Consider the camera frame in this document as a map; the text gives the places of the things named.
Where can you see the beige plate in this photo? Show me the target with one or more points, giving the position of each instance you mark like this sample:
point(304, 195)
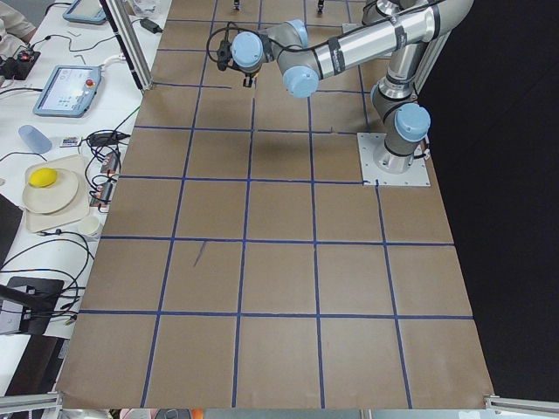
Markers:
point(53, 198)

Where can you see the blue teach pendant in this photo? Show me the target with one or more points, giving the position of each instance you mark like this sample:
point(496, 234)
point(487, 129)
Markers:
point(85, 12)
point(69, 91)

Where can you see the black camera stand base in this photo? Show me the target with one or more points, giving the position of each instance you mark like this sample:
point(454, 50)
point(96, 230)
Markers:
point(27, 304)

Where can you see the black power adapter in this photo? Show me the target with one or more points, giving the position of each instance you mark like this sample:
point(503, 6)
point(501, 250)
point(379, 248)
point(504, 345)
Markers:
point(150, 26)

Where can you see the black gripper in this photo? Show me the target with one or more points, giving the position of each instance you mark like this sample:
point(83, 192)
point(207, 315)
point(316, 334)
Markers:
point(247, 73)

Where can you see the yellow lemon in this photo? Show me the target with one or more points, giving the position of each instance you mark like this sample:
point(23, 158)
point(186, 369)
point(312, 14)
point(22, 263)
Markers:
point(43, 177)

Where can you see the white paper cup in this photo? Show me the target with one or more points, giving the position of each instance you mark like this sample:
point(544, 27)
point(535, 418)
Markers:
point(90, 227)

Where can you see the beige tray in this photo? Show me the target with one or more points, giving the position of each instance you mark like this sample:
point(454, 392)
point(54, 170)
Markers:
point(74, 211)

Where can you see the aluminium frame post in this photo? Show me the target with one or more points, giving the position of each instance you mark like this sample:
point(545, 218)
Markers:
point(123, 29)

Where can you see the blue plastic cup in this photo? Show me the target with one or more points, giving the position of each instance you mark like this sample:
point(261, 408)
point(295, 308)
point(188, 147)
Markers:
point(36, 141)

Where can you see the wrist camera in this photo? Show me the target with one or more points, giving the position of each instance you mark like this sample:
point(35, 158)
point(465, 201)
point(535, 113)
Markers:
point(223, 55)

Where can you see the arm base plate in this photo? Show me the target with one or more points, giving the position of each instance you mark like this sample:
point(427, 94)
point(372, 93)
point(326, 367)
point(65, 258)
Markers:
point(380, 167)

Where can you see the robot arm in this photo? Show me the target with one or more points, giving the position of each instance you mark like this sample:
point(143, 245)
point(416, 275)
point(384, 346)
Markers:
point(402, 29)

